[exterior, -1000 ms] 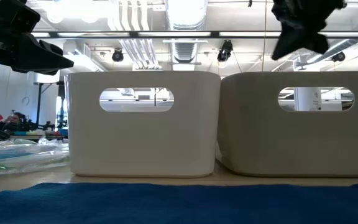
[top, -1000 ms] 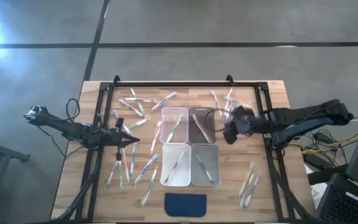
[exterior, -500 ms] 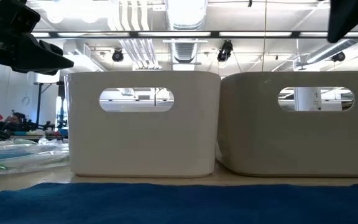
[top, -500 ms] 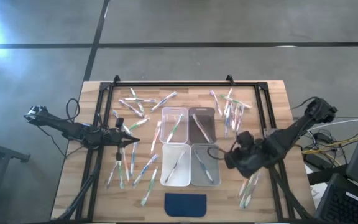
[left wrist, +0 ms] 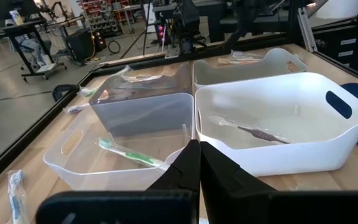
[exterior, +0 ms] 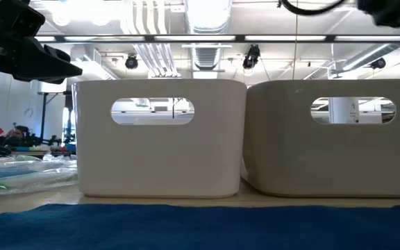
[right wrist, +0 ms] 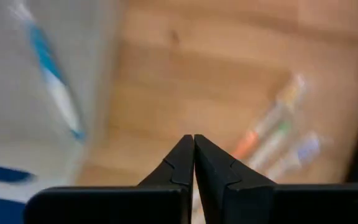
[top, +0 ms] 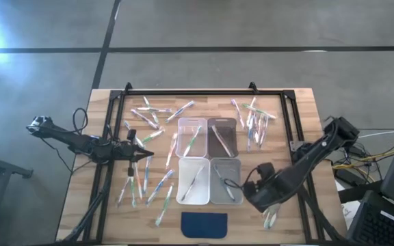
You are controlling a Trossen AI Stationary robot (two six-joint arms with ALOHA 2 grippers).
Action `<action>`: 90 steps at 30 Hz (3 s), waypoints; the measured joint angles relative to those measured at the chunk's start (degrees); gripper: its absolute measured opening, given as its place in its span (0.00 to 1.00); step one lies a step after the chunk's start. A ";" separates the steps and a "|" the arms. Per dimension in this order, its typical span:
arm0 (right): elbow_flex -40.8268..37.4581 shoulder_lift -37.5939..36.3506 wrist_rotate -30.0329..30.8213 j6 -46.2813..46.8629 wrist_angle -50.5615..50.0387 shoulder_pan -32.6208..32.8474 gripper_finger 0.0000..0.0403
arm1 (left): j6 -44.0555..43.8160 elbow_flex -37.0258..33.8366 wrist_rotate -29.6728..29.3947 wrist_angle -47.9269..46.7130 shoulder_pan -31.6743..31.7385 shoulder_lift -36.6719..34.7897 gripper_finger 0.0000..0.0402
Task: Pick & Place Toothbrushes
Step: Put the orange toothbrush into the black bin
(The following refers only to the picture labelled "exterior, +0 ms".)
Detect white ceiling unit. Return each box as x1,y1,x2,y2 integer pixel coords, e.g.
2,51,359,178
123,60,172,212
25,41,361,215
37,80,73,94

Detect black ceiling spotlight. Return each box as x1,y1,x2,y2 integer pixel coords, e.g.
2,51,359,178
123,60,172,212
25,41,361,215
124,53,140,70
369,57,388,70
242,44,262,70

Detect black stand pole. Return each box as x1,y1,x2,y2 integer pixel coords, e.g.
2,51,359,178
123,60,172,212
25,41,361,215
38,90,72,147

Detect white pillar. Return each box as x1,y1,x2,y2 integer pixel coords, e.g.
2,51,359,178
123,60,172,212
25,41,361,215
328,97,360,125

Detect white ceiling pipes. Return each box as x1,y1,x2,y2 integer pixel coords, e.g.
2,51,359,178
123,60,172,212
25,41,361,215
132,0,181,79

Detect white plastic bin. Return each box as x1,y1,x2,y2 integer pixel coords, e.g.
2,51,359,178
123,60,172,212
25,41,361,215
72,78,248,199

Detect grey plastic bin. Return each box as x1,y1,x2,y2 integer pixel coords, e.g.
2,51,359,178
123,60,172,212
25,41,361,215
242,78,400,199

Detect blue cloth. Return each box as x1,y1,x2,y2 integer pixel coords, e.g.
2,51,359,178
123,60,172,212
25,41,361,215
0,203,400,250

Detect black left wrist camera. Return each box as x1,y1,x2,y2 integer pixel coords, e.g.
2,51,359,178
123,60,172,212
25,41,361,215
0,0,47,38

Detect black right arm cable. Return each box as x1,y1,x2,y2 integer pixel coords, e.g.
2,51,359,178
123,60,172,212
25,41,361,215
278,0,347,17

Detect thin hanging cable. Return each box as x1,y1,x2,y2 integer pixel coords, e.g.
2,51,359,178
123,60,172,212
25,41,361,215
292,0,299,81

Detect black overhead frame beam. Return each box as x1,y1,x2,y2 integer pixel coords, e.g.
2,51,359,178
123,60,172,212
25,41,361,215
33,33,400,44

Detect silver ceiling duct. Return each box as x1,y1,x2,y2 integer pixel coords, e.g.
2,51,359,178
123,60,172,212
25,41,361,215
184,0,234,35

